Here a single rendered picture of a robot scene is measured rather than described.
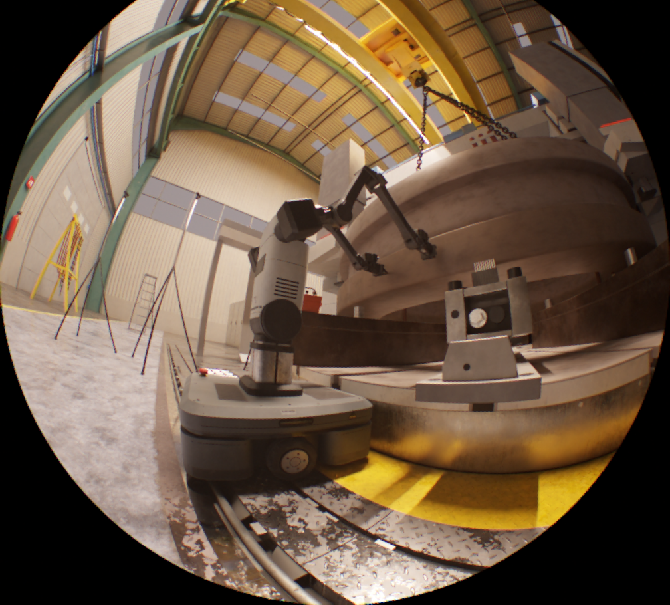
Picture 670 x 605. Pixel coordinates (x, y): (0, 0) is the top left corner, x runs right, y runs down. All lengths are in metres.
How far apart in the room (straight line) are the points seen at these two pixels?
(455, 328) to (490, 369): 0.39
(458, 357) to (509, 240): 0.89
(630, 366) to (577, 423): 0.24
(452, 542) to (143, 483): 0.71
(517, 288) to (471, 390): 0.48
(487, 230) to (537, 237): 0.31
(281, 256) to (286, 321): 0.24
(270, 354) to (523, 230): 1.37
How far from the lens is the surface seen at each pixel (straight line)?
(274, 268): 0.81
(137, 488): 0.72
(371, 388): 0.93
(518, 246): 1.34
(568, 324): 2.16
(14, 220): 5.85
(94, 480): 0.75
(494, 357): 0.57
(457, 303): 0.94
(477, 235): 1.37
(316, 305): 1.58
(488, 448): 0.83
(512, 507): 0.72
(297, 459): 0.74
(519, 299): 0.91
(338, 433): 0.78
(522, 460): 0.86
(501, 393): 0.55
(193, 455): 0.68
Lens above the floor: 0.45
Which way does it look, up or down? 20 degrees up
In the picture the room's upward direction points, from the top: 3 degrees clockwise
